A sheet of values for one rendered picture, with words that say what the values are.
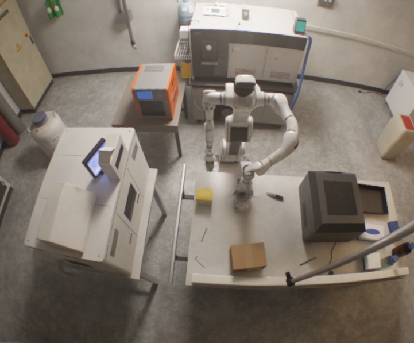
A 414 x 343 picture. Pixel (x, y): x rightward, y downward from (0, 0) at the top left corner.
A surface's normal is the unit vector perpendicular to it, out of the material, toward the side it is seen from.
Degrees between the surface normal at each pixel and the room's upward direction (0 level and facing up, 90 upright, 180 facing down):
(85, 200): 41
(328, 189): 0
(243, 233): 0
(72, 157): 0
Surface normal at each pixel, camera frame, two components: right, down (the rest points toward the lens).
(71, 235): 0.64, -0.34
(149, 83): -0.01, -0.50
